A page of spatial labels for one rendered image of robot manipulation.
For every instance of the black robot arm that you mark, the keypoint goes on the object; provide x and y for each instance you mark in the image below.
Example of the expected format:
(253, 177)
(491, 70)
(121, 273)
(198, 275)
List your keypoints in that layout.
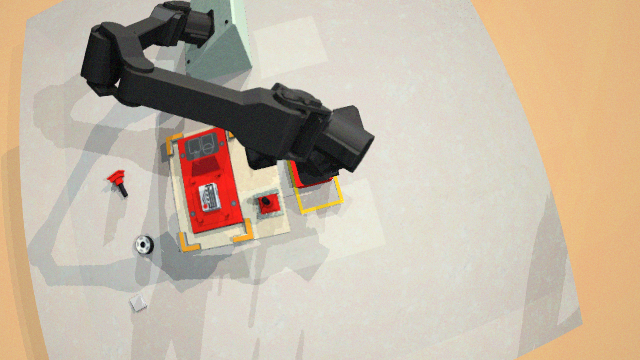
(266, 121)

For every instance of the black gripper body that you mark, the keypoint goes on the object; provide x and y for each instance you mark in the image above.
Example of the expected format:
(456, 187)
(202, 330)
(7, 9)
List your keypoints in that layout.
(257, 161)

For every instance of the small black toy tyre with white hub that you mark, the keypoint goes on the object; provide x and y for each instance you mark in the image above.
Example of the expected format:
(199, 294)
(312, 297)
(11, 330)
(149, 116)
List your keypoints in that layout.
(149, 244)

